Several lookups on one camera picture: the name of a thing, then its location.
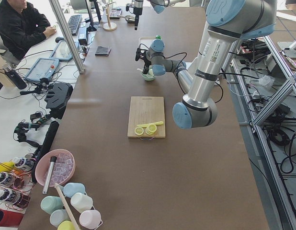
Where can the white steamed bun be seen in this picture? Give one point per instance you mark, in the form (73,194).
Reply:
(150,73)

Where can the mint plastic cup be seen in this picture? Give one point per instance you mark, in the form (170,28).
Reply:
(49,204)

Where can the stacked lemon slices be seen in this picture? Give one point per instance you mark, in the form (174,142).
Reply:
(151,129)

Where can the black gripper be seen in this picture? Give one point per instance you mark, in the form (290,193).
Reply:
(137,13)
(147,61)

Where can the aluminium frame post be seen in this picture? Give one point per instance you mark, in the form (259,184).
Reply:
(67,34)

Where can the metal scoop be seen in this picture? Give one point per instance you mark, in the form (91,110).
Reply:
(128,18)

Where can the pink plastic cup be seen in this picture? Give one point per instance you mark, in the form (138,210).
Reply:
(90,219)

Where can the black water bottle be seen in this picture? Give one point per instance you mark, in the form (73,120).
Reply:
(14,76)

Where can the blue teach pendant tablet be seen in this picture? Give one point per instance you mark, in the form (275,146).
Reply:
(42,68)

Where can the wooden stand with round base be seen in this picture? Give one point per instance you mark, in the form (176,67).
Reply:
(108,26)

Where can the silver metal tube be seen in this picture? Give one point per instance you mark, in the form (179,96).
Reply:
(53,160)

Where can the bamboo cutting board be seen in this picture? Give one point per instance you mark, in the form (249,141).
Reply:
(145,110)

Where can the yellow plastic cup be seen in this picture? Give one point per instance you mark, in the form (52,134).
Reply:
(66,225)

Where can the black keyboard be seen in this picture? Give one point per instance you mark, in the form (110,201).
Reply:
(73,23)

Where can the lemon slice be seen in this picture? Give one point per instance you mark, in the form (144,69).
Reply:
(139,131)

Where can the mint green bowl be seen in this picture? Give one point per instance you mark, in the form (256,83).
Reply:
(146,77)

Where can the pale blue plastic cup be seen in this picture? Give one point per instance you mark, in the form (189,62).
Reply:
(58,216)

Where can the pink bowl of ice cubes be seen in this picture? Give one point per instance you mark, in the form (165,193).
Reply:
(63,170)

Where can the white plastic cup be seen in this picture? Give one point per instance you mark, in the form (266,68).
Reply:
(81,202)

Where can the yellow plastic knife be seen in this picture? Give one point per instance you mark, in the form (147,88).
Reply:
(153,123)

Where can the grey and purple folded cloth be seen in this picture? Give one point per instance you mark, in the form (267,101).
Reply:
(103,51)

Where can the person in black jacket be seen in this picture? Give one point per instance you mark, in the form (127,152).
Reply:
(22,26)

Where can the cream Rabbit serving tray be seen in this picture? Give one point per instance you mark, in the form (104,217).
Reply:
(146,41)

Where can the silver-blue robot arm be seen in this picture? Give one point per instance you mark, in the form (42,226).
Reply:
(159,5)
(226,22)

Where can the light blue plastic cup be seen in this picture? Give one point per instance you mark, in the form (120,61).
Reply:
(72,188)

